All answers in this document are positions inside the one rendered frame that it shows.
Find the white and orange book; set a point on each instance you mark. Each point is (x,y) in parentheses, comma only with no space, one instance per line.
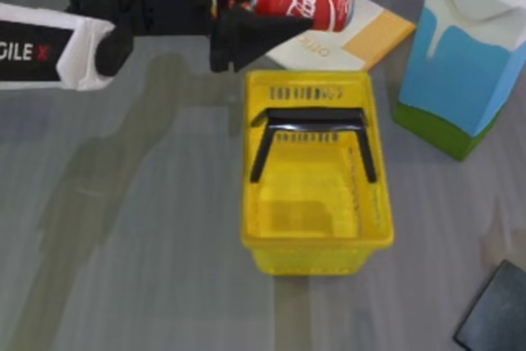
(353,40)

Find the blue white green milk carton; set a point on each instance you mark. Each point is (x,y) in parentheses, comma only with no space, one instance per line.
(456,59)

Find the dark slate coaster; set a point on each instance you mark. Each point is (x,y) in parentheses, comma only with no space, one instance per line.
(495,310)

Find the yellow plastic shopping basket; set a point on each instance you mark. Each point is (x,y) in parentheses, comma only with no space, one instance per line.
(314,186)

